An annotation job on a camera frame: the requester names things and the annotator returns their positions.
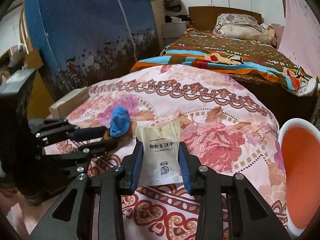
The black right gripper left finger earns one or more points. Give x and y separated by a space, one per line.
91 206

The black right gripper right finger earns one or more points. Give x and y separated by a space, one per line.
227 199

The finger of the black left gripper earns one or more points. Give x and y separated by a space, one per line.
99 148
85 134

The blue wrapper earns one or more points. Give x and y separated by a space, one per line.
120 122

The white sachet packet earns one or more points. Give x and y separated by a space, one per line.
160 154

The person's left hand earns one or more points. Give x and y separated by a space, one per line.
22 215

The beige cardboard box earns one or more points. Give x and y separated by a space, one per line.
68 103

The wooden cabinet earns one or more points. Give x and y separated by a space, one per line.
40 99

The pink floral quilt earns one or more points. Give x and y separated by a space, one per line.
222 123

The blue fabric wardrobe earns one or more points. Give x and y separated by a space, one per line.
82 42

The white bedside drawer cabinet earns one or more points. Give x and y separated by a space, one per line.
173 31

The colourful cartoon bed blanket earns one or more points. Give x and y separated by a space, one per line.
241 58

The wooden bed headboard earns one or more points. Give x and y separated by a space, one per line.
204 17

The pink hanging sheet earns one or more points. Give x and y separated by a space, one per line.
300 39

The floral pillow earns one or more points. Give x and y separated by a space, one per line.
245 27

